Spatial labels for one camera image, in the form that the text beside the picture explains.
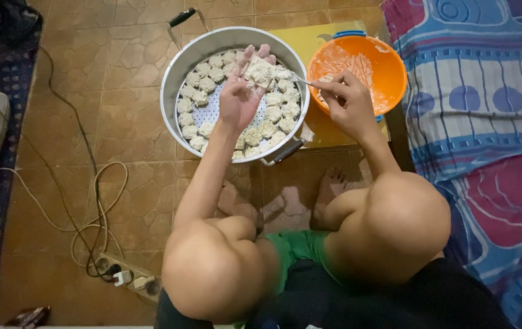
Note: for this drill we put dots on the person's left hand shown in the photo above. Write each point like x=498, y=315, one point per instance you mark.
x=238, y=100

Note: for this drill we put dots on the person's right hand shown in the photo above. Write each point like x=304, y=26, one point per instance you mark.
x=350, y=107

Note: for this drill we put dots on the dumpling wrapper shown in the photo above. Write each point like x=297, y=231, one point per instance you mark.
x=258, y=72

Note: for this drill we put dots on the metal fork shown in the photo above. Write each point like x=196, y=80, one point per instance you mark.
x=295, y=77

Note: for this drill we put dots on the perforated white steamer tray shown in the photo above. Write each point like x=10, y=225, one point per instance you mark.
x=210, y=113

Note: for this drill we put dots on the group of raw dumplings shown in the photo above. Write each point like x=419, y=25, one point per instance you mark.
x=279, y=112

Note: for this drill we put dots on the white filling paste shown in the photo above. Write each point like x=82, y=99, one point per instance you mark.
x=341, y=59

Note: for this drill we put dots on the orange plastic bowl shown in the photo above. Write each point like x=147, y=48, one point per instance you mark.
x=386, y=68

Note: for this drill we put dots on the silver steamer pot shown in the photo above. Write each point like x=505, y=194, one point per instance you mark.
x=188, y=59

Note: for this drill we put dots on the person's right foot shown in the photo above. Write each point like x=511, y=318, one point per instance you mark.
x=329, y=187

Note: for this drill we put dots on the person's foot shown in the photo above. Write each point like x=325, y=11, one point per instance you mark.
x=236, y=203
x=329, y=187

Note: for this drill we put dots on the yellow low table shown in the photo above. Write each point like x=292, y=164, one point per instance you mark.
x=300, y=41

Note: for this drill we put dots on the person's left foot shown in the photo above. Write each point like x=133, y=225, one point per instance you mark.
x=236, y=203

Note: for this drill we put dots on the person's right leg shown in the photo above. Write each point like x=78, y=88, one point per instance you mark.
x=389, y=224

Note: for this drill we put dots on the person's leg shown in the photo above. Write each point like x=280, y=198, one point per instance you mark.
x=389, y=224
x=215, y=269

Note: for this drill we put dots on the blue patterned bed sheet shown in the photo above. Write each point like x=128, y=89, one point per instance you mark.
x=480, y=114

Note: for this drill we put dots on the green shorts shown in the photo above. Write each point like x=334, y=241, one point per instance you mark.
x=297, y=249

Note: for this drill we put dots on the person's left leg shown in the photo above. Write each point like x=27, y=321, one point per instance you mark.
x=215, y=269

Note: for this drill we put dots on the black shirt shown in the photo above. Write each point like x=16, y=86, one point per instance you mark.
x=379, y=301

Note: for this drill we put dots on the beige power strip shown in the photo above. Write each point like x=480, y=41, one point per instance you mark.
x=140, y=278

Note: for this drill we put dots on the white plug adapter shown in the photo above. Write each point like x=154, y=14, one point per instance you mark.
x=123, y=278

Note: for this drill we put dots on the dark blue patterned carpet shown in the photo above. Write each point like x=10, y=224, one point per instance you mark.
x=5, y=68

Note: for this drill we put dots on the black bag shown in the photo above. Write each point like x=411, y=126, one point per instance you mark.
x=9, y=20

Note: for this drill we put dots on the dark brown packet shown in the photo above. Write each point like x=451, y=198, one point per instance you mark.
x=30, y=316

